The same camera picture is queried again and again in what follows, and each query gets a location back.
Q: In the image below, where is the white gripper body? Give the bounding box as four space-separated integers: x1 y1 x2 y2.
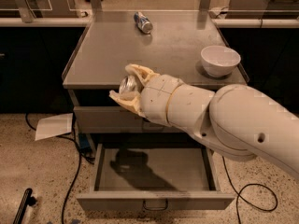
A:
138 74 185 128

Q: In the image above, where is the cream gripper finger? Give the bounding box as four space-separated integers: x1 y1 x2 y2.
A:
109 91 145 118
125 63 159 86

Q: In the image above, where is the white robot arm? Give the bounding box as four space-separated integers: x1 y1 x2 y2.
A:
109 64 299 179

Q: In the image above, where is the closed grey upper drawer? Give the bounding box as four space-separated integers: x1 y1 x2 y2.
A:
74 106 180 133

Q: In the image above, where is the blue silver soda can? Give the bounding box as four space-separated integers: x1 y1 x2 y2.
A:
134 12 153 35

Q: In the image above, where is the open grey middle drawer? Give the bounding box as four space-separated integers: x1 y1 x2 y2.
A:
77 144 235 212

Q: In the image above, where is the grey metal cabinet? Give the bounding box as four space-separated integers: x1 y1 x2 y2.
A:
61 8 250 147

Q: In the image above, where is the blue power adapter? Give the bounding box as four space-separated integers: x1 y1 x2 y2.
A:
78 133 91 149

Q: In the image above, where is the white ceramic bowl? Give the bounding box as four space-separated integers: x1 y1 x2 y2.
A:
201 45 241 77

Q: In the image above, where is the white paper sheet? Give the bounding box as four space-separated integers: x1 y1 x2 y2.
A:
35 113 73 141

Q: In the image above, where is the black ribbed floor object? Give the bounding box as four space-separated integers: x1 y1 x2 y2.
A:
13 188 37 224

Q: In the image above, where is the black floor cable left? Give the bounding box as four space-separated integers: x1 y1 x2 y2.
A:
24 111 96 224

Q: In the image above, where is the black floor cable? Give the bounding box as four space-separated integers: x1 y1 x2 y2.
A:
221 156 279 224
24 111 96 224

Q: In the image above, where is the black floor cable right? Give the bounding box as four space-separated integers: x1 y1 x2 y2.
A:
221 156 279 224

